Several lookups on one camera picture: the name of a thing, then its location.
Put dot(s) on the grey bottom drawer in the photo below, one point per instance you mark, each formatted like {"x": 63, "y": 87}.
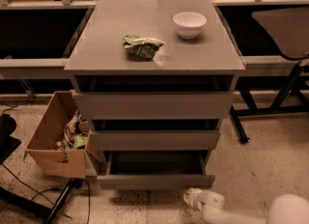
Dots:
{"x": 155, "y": 170}

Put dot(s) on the grey top drawer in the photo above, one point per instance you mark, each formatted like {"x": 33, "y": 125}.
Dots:
{"x": 151, "y": 106}

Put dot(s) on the black table leg frame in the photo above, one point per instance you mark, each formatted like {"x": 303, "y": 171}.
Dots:
{"x": 291, "y": 85}

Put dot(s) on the black stand base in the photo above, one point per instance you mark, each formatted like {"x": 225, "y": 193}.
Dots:
{"x": 46, "y": 214}

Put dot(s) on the brown cardboard box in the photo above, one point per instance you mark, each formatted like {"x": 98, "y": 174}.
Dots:
{"x": 47, "y": 139}

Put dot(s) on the grey drawer cabinet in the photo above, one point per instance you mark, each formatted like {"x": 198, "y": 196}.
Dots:
{"x": 206, "y": 64}

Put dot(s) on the crumpled green chip bag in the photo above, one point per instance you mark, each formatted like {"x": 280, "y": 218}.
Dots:
{"x": 143, "y": 47}

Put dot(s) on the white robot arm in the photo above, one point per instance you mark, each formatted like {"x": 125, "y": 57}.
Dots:
{"x": 285, "y": 209}

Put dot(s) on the grey drawer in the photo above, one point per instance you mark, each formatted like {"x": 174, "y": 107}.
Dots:
{"x": 155, "y": 140}
{"x": 155, "y": 170}
{"x": 151, "y": 106}

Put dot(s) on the grey middle drawer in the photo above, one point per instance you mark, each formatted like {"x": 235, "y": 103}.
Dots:
{"x": 155, "y": 140}

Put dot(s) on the green packet in box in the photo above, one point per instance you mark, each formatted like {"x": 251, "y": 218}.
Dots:
{"x": 79, "y": 141}

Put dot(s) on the white ceramic bowl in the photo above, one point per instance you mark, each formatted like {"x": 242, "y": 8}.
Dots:
{"x": 189, "y": 25}

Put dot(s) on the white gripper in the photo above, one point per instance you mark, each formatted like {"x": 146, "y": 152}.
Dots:
{"x": 209, "y": 200}

